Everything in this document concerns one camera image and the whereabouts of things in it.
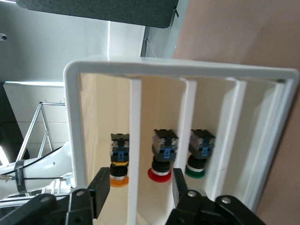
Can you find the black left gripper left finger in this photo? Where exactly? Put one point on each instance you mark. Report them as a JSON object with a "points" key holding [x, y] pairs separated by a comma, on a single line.
{"points": [[100, 187]]}

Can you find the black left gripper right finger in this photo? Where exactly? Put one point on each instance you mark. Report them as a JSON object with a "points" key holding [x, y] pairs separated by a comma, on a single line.
{"points": [[187, 206]]}

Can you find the orange push button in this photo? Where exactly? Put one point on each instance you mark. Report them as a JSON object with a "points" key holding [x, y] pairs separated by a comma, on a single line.
{"points": [[119, 154]]}

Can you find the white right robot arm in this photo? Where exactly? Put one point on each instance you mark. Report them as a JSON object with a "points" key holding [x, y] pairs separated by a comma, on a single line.
{"points": [[42, 164]]}

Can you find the green push button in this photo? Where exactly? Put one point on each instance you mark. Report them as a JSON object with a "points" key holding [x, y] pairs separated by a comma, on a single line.
{"points": [[199, 152]]}

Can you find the red push button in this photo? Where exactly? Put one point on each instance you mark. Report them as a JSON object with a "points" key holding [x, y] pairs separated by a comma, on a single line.
{"points": [[161, 152]]}

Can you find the white drawer cabinet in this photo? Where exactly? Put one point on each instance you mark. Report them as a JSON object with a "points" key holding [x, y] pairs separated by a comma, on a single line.
{"points": [[164, 64]]}

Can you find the dark grey acoustic panel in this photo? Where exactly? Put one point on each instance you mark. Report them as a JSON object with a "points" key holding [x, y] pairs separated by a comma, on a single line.
{"points": [[93, 9]]}

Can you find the aluminium profile frame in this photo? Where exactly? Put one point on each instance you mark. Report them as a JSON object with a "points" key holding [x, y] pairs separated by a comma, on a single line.
{"points": [[35, 117]]}

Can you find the white dome security camera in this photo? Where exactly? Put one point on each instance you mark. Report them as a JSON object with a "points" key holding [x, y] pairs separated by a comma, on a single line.
{"points": [[2, 37]]}

